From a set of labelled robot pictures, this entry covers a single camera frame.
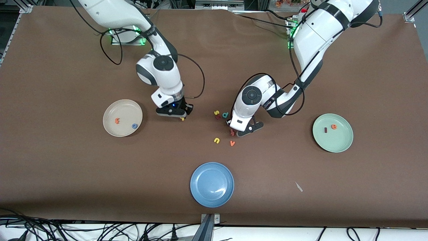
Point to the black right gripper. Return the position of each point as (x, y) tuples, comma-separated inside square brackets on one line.
[(183, 104)]

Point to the brown table cover sheet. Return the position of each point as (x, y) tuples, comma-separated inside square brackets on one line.
[(67, 174)]

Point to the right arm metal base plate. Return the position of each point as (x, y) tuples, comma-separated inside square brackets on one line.
[(115, 43)]

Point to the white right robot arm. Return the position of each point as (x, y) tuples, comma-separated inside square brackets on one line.
[(164, 77)]

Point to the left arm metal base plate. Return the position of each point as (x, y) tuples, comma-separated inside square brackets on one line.
[(289, 47)]

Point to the white paper scrap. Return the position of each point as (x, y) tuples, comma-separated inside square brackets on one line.
[(299, 187)]

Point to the grey metal box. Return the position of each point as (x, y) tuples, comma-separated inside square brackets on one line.
[(219, 5)]

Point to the black power plug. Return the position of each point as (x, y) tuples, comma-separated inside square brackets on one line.
[(174, 233), (146, 236)]

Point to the orange colourful object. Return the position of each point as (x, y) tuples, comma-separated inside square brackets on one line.
[(284, 3)]

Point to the beige brown plate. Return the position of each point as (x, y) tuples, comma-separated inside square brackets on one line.
[(122, 110)]

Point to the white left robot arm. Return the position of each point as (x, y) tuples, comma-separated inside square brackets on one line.
[(254, 97)]

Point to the green plate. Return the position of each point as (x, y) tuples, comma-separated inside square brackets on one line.
[(334, 140)]

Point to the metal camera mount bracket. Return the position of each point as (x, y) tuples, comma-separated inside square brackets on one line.
[(207, 229)]

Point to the aluminium frame profile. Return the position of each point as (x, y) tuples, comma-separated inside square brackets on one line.
[(408, 16)]

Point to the blue plate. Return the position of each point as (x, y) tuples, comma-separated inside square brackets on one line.
[(212, 184)]

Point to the aluminium frame rail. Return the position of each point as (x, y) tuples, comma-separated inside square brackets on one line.
[(26, 9)]

